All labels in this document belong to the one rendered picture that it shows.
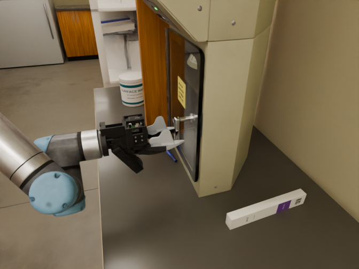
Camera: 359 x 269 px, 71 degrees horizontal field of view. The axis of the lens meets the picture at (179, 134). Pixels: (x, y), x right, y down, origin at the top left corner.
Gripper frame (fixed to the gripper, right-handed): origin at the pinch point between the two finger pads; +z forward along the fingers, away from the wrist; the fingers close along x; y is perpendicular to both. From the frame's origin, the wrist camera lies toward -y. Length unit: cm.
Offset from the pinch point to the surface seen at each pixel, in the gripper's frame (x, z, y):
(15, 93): 351, -150, -114
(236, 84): -5.2, 13.7, 16.1
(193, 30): -5.2, 2.2, 29.0
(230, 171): -5.2, 15.6, -12.3
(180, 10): -5.2, -0.5, 32.7
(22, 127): 238, -119, -114
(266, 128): 24, 49, -20
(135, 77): 67, -2, -6
